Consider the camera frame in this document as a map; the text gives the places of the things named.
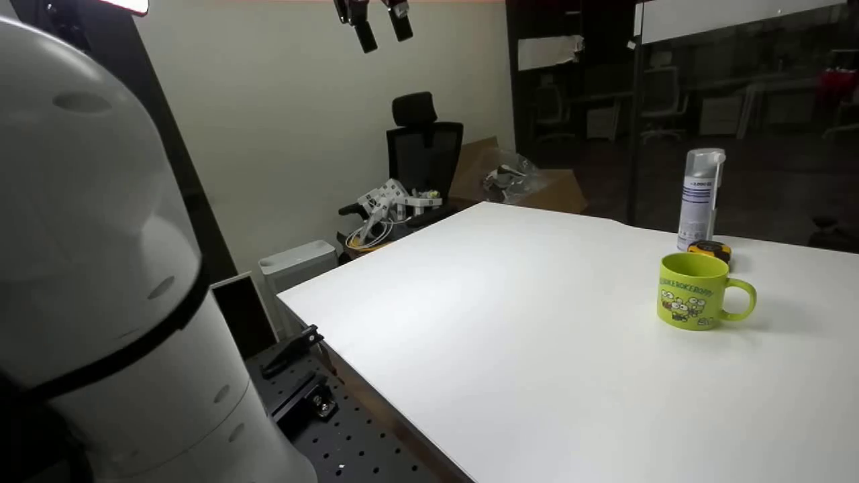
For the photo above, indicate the yellow black tape measure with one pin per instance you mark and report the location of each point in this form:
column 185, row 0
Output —
column 712, row 249

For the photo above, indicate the cardboard box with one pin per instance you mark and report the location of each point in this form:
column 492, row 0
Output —
column 562, row 190

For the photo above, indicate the clear plastic bag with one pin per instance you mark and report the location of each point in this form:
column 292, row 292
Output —
column 511, row 177

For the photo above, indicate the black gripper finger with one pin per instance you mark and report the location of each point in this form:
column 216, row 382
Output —
column 401, row 19
column 355, row 13

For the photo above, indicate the green ceramic mug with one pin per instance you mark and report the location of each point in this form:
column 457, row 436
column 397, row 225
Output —
column 691, row 292

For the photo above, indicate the white black toy robot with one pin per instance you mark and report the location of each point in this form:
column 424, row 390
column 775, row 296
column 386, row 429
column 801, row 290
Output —
column 386, row 207

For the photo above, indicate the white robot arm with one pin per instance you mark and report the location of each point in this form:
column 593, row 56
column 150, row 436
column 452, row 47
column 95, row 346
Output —
column 107, row 311

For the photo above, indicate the grey box on floor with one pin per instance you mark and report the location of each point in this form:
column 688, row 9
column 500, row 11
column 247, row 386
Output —
column 298, row 263

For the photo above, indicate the black office chair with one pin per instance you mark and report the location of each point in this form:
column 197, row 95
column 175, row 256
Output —
column 421, row 153

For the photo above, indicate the white spray bottle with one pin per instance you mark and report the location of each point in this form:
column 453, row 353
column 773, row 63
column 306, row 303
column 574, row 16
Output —
column 699, row 193

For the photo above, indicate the black table clamp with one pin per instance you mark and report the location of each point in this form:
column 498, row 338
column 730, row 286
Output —
column 292, row 350

